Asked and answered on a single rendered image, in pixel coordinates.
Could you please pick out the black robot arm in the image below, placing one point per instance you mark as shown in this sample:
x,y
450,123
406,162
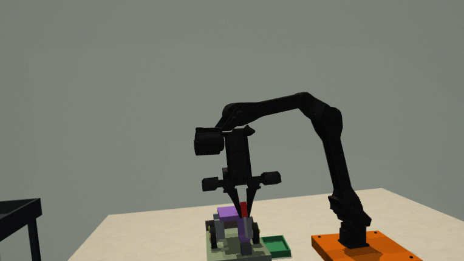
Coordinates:
x,y
328,124

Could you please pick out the purple wheeled trolley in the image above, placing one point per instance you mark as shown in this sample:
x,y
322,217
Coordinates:
x,y
216,227

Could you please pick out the grey-green ramp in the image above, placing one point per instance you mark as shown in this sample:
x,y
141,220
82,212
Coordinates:
x,y
231,249

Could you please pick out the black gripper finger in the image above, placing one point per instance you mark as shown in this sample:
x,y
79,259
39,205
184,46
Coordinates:
x,y
251,191
234,196

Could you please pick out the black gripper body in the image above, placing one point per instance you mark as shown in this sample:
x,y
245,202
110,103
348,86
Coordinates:
x,y
239,167

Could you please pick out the green tray floor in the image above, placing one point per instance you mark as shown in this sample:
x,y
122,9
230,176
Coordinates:
x,y
275,246

